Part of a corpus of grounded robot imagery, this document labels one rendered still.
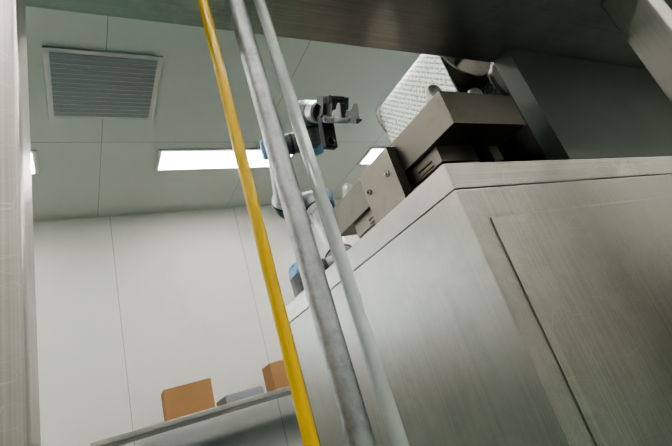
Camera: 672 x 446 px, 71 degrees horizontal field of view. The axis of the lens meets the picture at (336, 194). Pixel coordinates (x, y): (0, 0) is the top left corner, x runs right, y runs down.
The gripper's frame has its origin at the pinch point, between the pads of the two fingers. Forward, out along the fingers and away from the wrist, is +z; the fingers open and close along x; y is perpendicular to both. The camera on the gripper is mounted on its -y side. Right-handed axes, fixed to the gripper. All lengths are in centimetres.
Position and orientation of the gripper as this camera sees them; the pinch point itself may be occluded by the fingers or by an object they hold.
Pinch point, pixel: (352, 122)
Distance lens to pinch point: 138.4
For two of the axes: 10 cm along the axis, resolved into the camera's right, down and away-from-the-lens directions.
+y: 0.5, -9.8, -1.9
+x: 8.6, -0.6, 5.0
